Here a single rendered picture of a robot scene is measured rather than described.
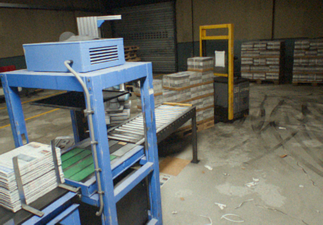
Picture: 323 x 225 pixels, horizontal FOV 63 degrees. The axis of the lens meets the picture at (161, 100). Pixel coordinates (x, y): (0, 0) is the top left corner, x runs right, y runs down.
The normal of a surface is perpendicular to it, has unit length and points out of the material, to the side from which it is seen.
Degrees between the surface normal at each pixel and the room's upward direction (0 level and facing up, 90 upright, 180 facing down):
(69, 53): 90
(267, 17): 90
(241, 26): 90
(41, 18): 90
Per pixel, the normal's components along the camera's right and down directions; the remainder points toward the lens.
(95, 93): 0.87, 0.07
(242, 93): 0.62, 0.16
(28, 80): -0.49, 0.25
